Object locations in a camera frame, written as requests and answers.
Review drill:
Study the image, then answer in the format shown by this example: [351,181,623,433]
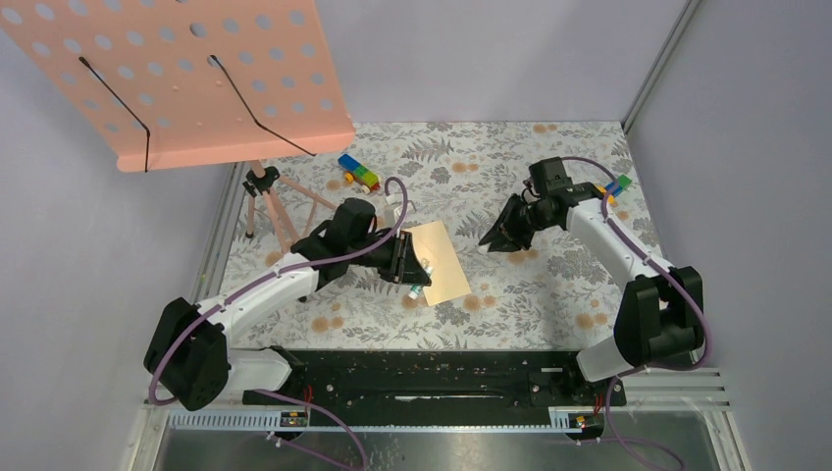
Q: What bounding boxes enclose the pink tripod music stand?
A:
[0,0,356,255]

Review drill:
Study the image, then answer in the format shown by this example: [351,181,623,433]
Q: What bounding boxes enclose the cream envelope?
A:
[409,221,472,306]

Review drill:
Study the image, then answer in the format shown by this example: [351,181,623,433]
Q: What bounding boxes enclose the white green glue stick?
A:
[407,265,434,300]

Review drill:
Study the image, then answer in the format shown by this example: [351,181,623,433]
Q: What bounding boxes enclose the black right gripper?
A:
[479,194,556,254]

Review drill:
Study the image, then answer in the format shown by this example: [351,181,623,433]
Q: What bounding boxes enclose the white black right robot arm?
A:
[479,157,709,404]

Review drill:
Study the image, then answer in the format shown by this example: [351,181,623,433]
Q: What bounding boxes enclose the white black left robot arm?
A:
[143,198,432,411]

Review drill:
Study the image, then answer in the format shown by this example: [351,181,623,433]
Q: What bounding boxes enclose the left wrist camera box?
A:
[379,203,406,228]

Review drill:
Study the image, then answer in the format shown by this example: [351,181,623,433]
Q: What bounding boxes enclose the floral patterned table mat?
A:
[233,122,636,350]

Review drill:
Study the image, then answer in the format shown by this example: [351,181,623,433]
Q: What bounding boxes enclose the yellow blue green toy blocks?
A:
[597,175,633,201]

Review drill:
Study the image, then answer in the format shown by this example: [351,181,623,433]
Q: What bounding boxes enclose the aluminium frame rail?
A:
[128,367,751,470]

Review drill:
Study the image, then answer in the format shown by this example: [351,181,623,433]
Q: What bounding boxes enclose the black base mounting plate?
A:
[277,347,636,427]

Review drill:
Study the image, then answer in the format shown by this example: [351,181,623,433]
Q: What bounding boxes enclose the multicolour toy block car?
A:
[338,153,381,194]

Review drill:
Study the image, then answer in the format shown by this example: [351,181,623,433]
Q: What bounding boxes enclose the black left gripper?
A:
[348,229,431,286]

